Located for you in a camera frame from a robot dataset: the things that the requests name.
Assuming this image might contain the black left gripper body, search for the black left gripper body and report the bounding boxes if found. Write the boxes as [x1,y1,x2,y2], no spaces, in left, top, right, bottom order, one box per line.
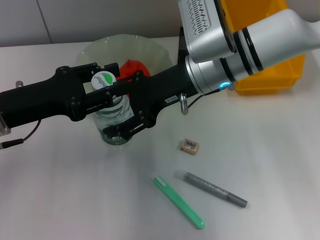
[0,66,88,131]

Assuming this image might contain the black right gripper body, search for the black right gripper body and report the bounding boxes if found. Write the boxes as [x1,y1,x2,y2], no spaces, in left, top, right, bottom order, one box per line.
[128,63,201,128]

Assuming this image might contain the orange fruit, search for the orange fruit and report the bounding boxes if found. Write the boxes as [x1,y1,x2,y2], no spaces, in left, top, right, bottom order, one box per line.
[117,59,152,82]

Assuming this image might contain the clear water bottle green label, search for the clear water bottle green label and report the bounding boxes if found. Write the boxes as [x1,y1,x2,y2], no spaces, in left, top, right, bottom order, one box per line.
[90,71,135,146]

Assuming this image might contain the green glass fruit plate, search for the green glass fruit plate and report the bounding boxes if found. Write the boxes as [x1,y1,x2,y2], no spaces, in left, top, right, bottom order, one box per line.
[76,34,176,118]

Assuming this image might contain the black mesh pen holder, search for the black mesh pen holder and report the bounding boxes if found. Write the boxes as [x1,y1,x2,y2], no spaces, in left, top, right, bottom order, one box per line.
[177,26,191,66]

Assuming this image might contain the beige eraser with barcode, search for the beige eraser with barcode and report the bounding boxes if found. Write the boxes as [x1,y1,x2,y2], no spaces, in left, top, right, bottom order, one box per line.
[177,137,201,156]

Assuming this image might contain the mint green pen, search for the mint green pen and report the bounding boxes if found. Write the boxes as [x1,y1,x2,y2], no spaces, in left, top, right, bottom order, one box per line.
[152,175,206,230]

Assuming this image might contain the grey glitter marker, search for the grey glitter marker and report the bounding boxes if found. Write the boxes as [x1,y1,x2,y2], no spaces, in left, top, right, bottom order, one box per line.
[174,169,248,208]

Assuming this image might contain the yellow plastic bin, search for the yellow plastic bin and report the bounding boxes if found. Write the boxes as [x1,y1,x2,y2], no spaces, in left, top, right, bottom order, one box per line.
[219,0,306,96]

